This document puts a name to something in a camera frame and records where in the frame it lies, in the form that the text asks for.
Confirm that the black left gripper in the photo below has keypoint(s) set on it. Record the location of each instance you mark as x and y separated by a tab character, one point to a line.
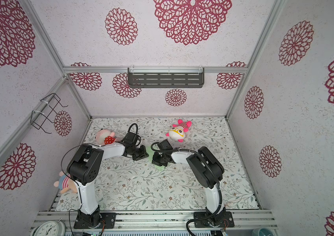
143	154

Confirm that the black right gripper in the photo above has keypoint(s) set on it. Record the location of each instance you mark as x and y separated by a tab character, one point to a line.
155	160

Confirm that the light green paper sheet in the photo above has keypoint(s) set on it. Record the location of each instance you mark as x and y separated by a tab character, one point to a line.
150	159

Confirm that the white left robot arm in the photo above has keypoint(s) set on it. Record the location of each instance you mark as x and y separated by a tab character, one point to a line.
84	168

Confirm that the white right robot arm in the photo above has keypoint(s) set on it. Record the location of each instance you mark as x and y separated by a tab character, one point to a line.
206	168

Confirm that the white pink owl plush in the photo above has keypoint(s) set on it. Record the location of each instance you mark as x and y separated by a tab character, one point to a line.
178	131

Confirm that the pink plush red dotted dress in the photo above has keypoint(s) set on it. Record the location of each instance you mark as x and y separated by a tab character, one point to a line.
105	137

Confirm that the striped hat doll plush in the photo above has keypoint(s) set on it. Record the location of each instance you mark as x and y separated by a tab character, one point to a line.
65	184

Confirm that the white analog clock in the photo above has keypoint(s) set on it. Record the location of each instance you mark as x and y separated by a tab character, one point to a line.
50	228

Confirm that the teal cup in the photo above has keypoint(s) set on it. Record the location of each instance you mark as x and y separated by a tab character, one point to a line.
262	231

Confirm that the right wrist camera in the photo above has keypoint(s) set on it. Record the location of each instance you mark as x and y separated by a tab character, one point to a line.
164	147

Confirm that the grey wall shelf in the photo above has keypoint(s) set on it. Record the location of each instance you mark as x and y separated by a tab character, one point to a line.
165	78

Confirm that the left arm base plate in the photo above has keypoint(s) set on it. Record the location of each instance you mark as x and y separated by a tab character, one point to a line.
95	221

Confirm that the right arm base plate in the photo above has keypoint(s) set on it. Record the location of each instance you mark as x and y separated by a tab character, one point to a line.
222	220

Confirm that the black wire wall rack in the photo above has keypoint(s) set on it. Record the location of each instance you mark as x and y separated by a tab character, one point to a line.
40	117

